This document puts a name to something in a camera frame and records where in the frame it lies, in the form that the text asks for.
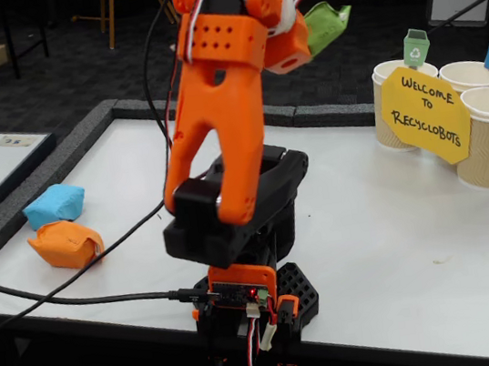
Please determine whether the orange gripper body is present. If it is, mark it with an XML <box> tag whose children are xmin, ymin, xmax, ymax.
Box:
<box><xmin>255</xmin><ymin>7</ymin><xmax>316</xmax><ymax>78</ymax></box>

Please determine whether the green paper packet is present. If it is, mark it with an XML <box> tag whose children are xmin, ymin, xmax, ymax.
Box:
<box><xmin>299</xmin><ymin>0</ymin><xmax>360</xmax><ymax>60</ymax></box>

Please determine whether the orange paper packet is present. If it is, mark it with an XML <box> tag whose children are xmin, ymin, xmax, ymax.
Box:
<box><xmin>25</xmin><ymin>214</ymin><xmax>108</xmax><ymax>278</ymax></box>

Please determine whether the black honeycomb robot base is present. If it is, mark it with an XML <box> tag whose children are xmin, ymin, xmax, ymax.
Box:
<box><xmin>191</xmin><ymin>258</ymin><xmax>326</xmax><ymax>351</ymax></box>

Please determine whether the dark grey foam strip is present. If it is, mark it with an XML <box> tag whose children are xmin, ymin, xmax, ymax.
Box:
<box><xmin>109</xmin><ymin>73</ymin><xmax>301</xmax><ymax>155</ymax></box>
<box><xmin>0</xmin><ymin>97</ymin><xmax>139</xmax><ymax>259</ymax></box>
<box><xmin>293</xmin><ymin>94</ymin><xmax>378</xmax><ymax>138</ymax></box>

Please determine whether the paper cup with green tag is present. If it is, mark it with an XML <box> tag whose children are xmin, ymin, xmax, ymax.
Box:
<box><xmin>365</xmin><ymin>53</ymin><xmax>451</xmax><ymax>156</ymax></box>

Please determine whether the green recycling bin tag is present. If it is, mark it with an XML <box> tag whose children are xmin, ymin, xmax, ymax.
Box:
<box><xmin>399</xmin><ymin>25</ymin><xmax>434</xmax><ymax>71</ymax></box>

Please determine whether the yellow welcome sign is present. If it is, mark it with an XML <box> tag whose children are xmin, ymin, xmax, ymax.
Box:
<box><xmin>374</xmin><ymin>56</ymin><xmax>479</xmax><ymax>175</ymax></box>

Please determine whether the thin black stand rod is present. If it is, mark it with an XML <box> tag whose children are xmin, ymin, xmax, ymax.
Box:
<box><xmin>422</xmin><ymin>0</ymin><xmax>489</xmax><ymax>35</ymax></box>

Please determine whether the paper cup with blue tag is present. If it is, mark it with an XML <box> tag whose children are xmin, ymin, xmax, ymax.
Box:
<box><xmin>437</xmin><ymin>57</ymin><xmax>489</xmax><ymax>99</ymax></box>

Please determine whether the orange framed controller board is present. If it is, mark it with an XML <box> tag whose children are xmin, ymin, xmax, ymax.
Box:
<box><xmin>205</xmin><ymin>256</ymin><xmax>281</xmax><ymax>314</ymax></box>

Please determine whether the black orange table clamp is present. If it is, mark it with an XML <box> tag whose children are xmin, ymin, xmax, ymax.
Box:
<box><xmin>263</xmin><ymin>292</ymin><xmax>311</xmax><ymax>366</ymax></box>
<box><xmin>188</xmin><ymin>304</ymin><xmax>229</xmax><ymax>366</ymax></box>

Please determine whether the blue paper packet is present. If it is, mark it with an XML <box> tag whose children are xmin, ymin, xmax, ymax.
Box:
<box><xmin>18</xmin><ymin>178</ymin><xmax>91</xmax><ymax>232</ymax></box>

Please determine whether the small paper label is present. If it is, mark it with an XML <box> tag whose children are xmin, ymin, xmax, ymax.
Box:
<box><xmin>0</xmin><ymin>130</ymin><xmax>40</xmax><ymax>151</ymax></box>

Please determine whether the red white black servo wire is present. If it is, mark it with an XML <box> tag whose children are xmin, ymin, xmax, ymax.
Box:
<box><xmin>146</xmin><ymin>0</ymin><xmax>239</xmax><ymax>131</ymax></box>

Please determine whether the thin black camera cable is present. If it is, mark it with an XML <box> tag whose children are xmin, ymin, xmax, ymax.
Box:
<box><xmin>0</xmin><ymin>0</ymin><xmax>230</xmax><ymax>333</ymax></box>

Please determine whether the servo wire with white connector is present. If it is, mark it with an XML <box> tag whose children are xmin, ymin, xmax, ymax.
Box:
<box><xmin>236</xmin><ymin>300</ymin><xmax>286</xmax><ymax>366</ymax></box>

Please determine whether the thick black USB cable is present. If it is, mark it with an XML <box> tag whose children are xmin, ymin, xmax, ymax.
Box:
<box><xmin>0</xmin><ymin>234</ymin><xmax>219</xmax><ymax>333</ymax></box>

